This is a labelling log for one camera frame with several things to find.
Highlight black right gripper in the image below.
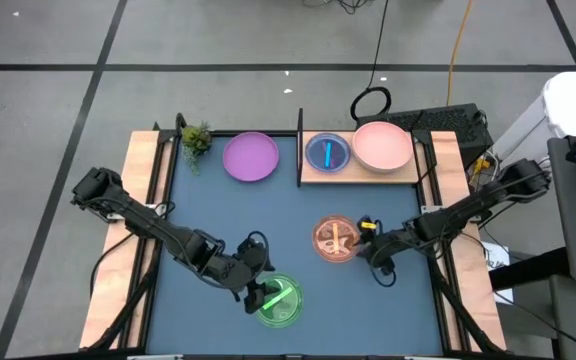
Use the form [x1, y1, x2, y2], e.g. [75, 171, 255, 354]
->
[352, 227, 422, 276]

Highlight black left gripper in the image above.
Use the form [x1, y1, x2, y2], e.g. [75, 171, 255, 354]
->
[212, 234, 283, 316]

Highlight green transparent plastic plate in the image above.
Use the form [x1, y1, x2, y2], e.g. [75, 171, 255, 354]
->
[253, 272, 305, 330]

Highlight orange transparent plastic plate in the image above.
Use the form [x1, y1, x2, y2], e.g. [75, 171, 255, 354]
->
[311, 214, 362, 264]

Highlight blue transparent plastic plate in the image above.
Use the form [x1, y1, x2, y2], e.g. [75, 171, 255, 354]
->
[304, 132, 353, 175]

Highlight salmon pink opaque plate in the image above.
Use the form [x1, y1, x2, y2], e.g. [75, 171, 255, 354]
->
[351, 120, 415, 171]

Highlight purple opaque plate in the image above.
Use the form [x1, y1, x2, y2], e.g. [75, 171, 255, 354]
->
[222, 131, 280, 183]

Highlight white paper sheet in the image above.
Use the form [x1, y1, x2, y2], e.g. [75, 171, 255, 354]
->
[478, 240, 515, 306]

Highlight black computer case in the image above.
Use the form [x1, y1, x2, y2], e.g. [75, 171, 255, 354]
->
[355, 102, 494, 170]

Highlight small green potted plant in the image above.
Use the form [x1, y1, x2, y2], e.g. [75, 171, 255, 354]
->
[180, 121, 214, 176]

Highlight white bin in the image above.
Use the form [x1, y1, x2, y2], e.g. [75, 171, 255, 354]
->
[490, 70, 576, 193]

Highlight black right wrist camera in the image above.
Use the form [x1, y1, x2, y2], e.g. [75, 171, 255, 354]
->
[358, 214, 383, 236]

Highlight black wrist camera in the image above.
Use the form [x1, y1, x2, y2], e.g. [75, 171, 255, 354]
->
[358, 214, 383, 236]
[197, 234, 226, 262]

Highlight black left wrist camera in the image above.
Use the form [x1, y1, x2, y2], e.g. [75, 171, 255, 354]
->
[197, 234, 226, 262]

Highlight black metal table frame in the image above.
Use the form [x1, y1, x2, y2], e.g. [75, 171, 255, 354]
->
[80, 112, 508, 360]

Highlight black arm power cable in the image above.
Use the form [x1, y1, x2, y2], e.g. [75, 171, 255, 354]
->
[88, 232, 135, 301]

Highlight black hanging cable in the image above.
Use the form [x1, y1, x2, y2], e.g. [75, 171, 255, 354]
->
[349, 0, 393, 122]

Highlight yellow cable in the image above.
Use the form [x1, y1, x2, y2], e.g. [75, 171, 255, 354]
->
[446, 0, 475, 107]

